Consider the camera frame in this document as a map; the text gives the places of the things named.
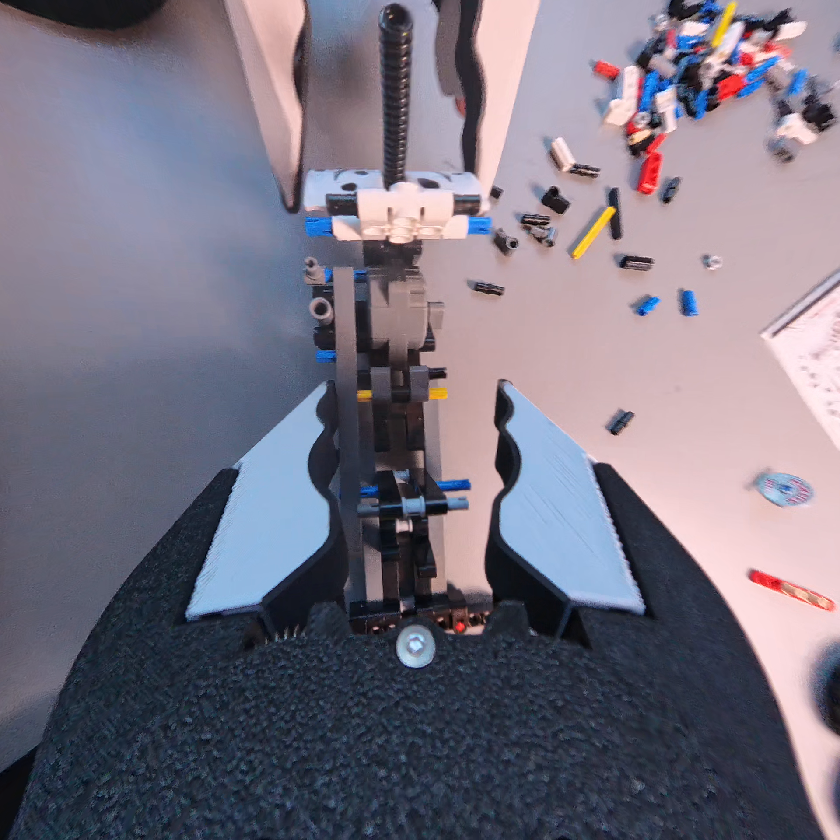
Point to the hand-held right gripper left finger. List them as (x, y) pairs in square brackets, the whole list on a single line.
[(262, 531)]

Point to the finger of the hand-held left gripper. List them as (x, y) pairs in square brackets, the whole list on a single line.
[(505, 65), (262, 65)]

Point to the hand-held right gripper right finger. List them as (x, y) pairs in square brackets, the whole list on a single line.
[(564, 525)]

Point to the toy brick vehicle chassis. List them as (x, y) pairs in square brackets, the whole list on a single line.
[(394, 315)]

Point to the grey desk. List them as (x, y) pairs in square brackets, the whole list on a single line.
[(131, 262)]

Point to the red toy brick pin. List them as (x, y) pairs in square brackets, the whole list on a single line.
[(607, 69)]

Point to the small white toy brick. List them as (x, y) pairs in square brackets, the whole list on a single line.
[(563, 153)]

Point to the black angled toy brick connector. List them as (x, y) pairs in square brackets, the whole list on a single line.
[(556, 199)]

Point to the grey toy brick connector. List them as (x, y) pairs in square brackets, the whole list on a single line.
[(544, 236), (505, 241)]

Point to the red short toy brick beam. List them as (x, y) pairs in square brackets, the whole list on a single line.
[(649, 172)]

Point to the black toy brick axle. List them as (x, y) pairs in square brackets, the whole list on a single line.
[(615, 213)]

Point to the yellow toy brick axle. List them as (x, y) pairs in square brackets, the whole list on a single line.
[(592, 232)]

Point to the pile of small toy bricks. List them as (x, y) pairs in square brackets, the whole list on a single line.
[(709, 59)]

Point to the round blue printed disc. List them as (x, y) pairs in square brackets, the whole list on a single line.
[(784, 489)]

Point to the blue toy brick pin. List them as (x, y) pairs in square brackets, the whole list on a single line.
[(688, 302), (646, 306)]

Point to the red thin toy brick plate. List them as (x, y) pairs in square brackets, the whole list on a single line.
[(791, 589)]

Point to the black ridged axle connector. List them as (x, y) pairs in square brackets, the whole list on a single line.
[(636, 262)]

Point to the white printed sticker sheet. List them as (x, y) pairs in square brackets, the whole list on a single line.
[(814, 354)]

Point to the black toy rubber tire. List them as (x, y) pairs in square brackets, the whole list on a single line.
[(828, 689)]

